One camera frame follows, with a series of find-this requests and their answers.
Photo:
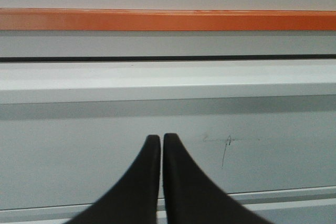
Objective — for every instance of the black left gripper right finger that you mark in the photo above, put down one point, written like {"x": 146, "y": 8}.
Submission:
{"x": 190, "y": 196}

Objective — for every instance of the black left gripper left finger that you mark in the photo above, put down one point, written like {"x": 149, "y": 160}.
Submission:
{"x": 134, "y": 198}

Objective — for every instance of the orange sash handle bar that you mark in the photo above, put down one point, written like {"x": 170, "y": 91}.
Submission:
{"x": 164, "y": 20}

